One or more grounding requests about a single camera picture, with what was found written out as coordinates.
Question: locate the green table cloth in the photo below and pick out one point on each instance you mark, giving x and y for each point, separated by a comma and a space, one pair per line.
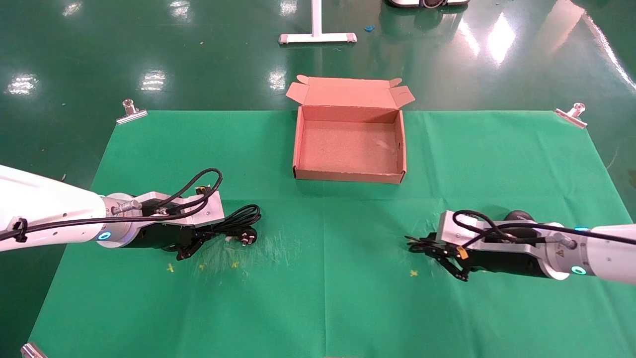
323, 298

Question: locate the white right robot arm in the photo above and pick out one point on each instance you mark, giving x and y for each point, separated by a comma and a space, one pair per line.
611, 253

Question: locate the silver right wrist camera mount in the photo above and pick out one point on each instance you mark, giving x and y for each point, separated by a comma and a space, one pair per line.
449, 226

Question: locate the metal binder clip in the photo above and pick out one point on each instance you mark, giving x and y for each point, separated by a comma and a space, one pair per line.
131, 117
32, 351
571, 118

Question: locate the white T-shaped table leg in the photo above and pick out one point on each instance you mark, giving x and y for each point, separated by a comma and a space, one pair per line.
318, 37

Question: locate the white robot base with wheel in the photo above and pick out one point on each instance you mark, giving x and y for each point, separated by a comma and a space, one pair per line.
427, 3

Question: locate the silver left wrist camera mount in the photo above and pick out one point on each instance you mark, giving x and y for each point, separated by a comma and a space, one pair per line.
208, 211

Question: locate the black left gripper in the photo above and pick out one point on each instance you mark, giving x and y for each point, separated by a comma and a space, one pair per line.
159, 237

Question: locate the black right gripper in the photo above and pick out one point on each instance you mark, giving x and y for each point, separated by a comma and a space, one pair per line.
502, 261

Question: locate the open brown cardboard box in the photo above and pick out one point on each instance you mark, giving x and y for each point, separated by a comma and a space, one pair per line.
348, 149

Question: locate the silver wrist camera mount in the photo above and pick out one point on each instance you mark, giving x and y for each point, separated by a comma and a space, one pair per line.
449, 226
208, 211

